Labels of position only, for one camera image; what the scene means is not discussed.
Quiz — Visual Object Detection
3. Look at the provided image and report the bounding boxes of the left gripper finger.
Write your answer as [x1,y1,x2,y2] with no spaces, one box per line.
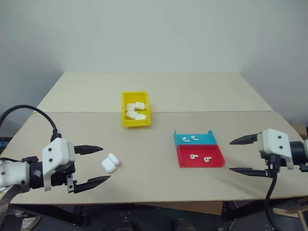
[73,175,112,194]
[73,144,104,156]

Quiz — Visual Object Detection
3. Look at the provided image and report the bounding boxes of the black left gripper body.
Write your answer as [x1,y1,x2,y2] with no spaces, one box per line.
[50,163,77,194]

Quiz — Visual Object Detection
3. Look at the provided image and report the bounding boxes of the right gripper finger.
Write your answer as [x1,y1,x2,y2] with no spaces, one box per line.
[229,133,260,146]
[229,167,268,178]

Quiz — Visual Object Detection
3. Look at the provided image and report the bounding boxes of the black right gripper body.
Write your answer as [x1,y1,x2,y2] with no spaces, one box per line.
[260,153,282,178]

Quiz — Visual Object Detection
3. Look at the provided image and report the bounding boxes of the brown cardboard box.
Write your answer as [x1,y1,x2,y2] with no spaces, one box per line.
[289,122,308,141]

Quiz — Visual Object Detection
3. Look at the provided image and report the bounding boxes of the yellow plastic bin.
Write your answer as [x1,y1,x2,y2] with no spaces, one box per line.
[120,90,153,128]

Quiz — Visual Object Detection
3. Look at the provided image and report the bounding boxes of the red plastic tray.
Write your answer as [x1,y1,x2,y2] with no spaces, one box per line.
[176,143,226,168]

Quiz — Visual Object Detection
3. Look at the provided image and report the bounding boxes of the blue plastic tray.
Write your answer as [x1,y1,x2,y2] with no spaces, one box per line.
[173,128,219,147]

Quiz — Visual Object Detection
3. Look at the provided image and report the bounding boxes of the dark rounded shape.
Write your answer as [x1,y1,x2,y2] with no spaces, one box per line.
[115,211,136,231]
[172,218,197,231]

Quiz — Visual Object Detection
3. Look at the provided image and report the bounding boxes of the white sneaker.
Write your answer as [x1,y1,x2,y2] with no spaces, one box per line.
[20,215,42,231]

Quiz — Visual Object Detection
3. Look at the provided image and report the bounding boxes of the silver robot body part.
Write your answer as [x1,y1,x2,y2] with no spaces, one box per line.
[0,184,15,231]

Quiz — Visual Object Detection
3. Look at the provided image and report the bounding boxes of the blue and black device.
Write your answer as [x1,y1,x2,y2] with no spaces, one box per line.
[0,136,13,155]

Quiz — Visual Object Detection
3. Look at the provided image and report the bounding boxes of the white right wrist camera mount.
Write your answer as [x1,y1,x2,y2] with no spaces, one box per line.
[257,128,295,170]

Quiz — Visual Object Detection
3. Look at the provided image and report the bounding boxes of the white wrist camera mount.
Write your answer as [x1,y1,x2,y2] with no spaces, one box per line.
[41,138,76,193]
[257,128,295,170]

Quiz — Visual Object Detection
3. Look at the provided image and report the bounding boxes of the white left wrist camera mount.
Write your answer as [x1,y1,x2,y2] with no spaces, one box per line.
[41,138,76,193]

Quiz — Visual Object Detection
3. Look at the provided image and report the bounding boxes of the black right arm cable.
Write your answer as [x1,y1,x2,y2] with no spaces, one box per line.
[264,154,280,231]

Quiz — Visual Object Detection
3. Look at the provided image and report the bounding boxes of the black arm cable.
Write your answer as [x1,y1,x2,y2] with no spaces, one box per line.
[264,154,280,231]
[0,104,63,143]

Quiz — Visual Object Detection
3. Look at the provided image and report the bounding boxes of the black table frame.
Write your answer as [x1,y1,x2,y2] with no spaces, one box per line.
[9,204,90,227]

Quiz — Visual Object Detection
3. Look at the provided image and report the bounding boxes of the light wooden frame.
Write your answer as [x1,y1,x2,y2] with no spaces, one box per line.
[272,195,308,231]

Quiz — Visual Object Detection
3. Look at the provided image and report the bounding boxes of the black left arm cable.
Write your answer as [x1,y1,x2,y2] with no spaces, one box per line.
[0,104,63,143]

